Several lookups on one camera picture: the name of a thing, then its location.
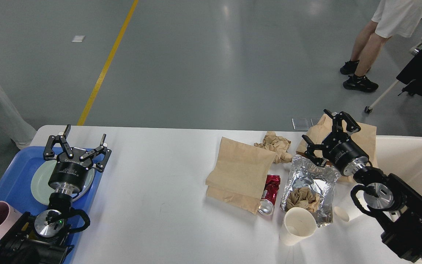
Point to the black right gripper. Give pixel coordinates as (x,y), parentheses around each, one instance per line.
(338,147)

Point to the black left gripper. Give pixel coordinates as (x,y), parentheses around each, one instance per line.
(71,175)

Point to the green plate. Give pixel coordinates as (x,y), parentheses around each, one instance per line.
(41,190)

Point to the large brown paper bag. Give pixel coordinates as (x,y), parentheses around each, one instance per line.
(239,175)

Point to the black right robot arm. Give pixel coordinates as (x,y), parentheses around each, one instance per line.
(395,205)

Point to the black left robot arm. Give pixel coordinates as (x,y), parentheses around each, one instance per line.
(42,239)

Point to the silver foil bag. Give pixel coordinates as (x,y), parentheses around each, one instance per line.
(321,180)

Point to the crumpled paper on foil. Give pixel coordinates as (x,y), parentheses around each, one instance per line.
(303,198)

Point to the small white paper cup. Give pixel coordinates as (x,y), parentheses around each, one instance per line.
(346,210)

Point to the crumpled brown paper ball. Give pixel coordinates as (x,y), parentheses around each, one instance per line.
(277,144)

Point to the black sneakers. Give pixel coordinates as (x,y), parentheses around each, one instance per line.
(355,82)

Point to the beige plastic bin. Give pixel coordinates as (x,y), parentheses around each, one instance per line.
(401,156)

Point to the crushed red soda can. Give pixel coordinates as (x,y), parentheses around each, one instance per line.
(268,198)

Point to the person in white trousers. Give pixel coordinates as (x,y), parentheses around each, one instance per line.
(12,123)

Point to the passer-by in white shorts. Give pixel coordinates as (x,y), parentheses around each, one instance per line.
(392,17)

